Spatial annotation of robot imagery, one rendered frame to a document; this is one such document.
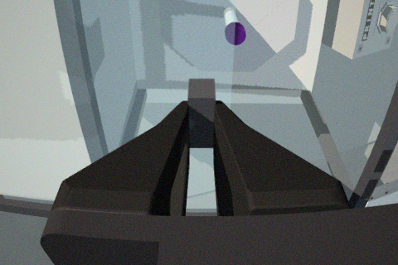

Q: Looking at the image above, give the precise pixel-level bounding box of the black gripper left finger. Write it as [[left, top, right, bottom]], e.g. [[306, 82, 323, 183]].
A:
[[51, 101, 190, 216]]

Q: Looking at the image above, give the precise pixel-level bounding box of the violet-capped test tube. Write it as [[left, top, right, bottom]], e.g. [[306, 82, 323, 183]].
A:
[[235, 12, 246, 46]]

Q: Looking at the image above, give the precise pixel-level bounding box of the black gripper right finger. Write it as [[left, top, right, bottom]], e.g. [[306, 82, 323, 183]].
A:
[[213, 100, 351, 216]]

